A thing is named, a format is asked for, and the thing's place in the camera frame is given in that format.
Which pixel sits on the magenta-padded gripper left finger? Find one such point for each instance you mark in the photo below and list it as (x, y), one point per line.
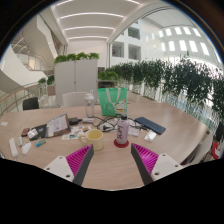
(60, 166)

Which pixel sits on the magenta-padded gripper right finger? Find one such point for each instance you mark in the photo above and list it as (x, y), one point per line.
(165, 165)

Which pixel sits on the lilac drink bottle black cap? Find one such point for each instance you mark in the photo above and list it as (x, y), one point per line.
(122, 131)

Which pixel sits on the small blue green tube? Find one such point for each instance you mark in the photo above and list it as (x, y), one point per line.
(40, 143)

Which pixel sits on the white plastic packet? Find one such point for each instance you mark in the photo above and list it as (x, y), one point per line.
(150, 136)

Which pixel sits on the colourful sticker sheet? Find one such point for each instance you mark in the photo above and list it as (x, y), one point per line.
(75, 132)

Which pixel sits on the black notebook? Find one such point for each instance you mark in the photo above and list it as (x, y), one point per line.
(40, 131)

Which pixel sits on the dark blue keyboard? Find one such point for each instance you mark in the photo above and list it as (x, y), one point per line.
(150, 125)

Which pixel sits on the pale yellow cup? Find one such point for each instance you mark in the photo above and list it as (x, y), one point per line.
(95, 140)

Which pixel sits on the small white device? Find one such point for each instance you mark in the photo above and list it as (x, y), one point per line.
(20, 141)

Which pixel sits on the black charger block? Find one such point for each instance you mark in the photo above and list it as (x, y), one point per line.
(74, 120)

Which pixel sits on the small red black case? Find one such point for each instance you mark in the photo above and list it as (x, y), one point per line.
(25, 132)

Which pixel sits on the white power strip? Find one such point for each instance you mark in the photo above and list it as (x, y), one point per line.
(13, 147)

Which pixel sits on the flat round red coaster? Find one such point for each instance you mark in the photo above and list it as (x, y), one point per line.
(117, 144)

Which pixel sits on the small white flat box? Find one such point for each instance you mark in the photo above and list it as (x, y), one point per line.
(88, 120)

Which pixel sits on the clear shaker bottle white lid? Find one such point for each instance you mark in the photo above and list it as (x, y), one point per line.
(89, 106)

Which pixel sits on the white chair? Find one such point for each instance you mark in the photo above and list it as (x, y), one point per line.
(75, 99)

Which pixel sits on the black chair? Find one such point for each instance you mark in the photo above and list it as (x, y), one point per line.
(30, 103)

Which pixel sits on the glass railing wooden handrail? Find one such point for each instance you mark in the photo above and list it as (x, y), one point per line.
(13, 98)

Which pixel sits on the green tote bag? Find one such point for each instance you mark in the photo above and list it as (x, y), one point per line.
(111, 101)

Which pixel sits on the small potted plants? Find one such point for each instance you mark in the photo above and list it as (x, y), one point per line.
(46, 81)

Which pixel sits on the green hedge row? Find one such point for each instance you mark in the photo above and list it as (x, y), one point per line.
(180, 80)

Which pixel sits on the white cabinet with plants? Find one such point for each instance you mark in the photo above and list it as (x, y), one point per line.
(76, 78)

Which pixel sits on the low planter with plants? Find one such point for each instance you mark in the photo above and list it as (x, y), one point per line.
(107, 76)

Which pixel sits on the ceiling light strips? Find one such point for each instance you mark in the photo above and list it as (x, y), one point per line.
(91, 15)

